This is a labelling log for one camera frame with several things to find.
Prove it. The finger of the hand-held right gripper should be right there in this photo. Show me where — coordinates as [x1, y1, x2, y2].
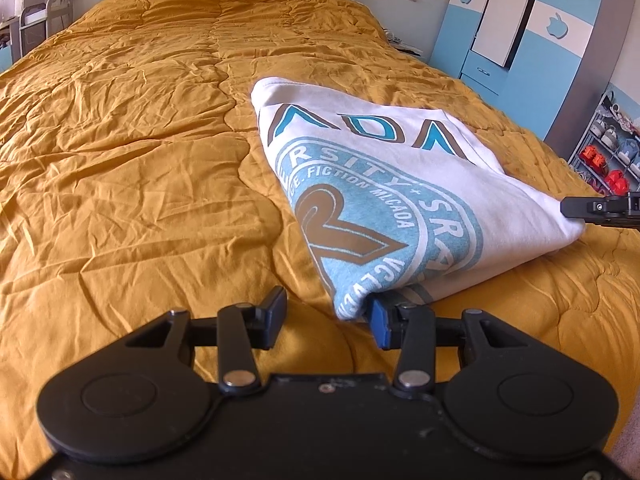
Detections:
[560, 191, 640, 232]

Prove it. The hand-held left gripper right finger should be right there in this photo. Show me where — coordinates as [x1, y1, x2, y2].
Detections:
[366, 295, 527, 394]

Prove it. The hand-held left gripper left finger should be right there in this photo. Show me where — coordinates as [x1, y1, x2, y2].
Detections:
[124, 285, 289, 396]

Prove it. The white printed t-shirt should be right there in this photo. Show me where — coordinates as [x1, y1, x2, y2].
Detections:
[250, 76, 587, 322]

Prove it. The grey shoe rack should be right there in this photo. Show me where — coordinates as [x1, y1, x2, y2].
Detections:
[566, 89, 640, 197]

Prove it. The assorted shoes group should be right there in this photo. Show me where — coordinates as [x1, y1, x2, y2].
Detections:
[580, 91, 640, 195]

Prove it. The blue white wardrobe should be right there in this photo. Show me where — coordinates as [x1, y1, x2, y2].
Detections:
[431, 0, 628, 143]

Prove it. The yellow quilt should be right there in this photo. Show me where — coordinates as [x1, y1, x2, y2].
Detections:
[0, 0, 640, 467]

